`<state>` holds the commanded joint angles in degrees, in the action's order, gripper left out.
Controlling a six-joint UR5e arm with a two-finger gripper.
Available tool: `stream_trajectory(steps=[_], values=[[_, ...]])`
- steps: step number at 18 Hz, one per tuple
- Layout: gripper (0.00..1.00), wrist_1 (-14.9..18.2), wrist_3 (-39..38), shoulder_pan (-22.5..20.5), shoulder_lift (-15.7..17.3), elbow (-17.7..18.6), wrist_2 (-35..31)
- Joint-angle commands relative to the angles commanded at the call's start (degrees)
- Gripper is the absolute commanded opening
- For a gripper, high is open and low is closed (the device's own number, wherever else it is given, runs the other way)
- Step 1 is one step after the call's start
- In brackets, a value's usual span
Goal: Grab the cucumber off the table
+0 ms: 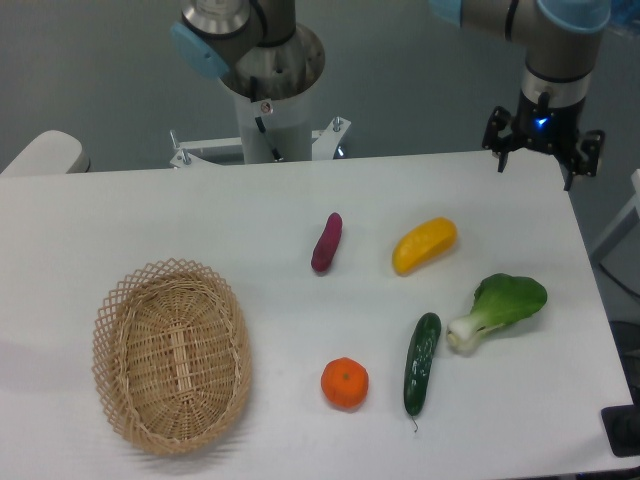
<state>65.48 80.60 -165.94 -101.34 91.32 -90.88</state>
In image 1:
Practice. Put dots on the dark green cucumber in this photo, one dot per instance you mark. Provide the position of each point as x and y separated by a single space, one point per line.
419 359

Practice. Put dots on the green bok choy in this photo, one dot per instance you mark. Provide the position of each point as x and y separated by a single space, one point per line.
500 300

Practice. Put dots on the yellow squash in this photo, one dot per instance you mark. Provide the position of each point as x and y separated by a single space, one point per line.
423 243

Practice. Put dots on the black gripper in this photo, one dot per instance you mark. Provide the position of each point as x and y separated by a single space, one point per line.
549 130

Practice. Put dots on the purple sweet potato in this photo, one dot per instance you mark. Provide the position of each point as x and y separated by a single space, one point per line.
327 244

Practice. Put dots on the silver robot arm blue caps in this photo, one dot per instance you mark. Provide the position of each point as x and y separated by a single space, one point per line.
561 38

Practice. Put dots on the white furniture at right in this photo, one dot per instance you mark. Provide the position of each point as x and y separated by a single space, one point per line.
621 225

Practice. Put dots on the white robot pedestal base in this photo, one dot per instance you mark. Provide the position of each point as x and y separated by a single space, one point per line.
280 125

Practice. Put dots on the black device at edge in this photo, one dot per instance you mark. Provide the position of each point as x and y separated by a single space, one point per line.
622 429

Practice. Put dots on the white chair armrest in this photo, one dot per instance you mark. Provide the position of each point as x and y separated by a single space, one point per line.
50 153

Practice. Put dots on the woven wicker basket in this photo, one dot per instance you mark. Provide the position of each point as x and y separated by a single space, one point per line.
171 357

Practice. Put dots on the orange tangerine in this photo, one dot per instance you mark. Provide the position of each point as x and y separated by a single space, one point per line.
345 383

